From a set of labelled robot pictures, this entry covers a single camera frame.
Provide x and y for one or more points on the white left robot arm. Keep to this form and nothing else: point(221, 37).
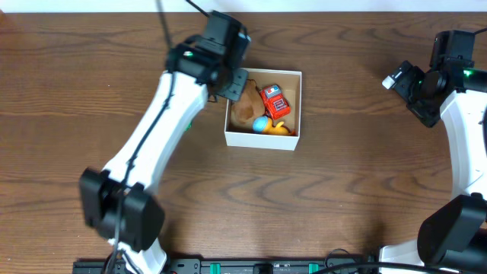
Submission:
point(119, 201)

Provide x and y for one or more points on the white cardboard box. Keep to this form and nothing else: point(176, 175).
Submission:
point(290, 83)

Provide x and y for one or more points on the red toy fire truck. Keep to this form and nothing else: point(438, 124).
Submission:
point(276, 106)

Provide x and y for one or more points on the yellow rubber duck blue hat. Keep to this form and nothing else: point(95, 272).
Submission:
point(265, 125)

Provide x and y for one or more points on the brown plush bear toy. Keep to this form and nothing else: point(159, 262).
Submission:
point(249, 107)

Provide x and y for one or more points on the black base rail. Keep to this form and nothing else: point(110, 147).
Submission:
point(197, 266)

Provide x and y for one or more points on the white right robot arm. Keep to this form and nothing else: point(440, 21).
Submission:
point(454, 237)

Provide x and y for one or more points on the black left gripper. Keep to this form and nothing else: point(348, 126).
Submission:
point(234, 84)

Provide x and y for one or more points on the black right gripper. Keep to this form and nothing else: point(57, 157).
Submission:
point(421, 113)

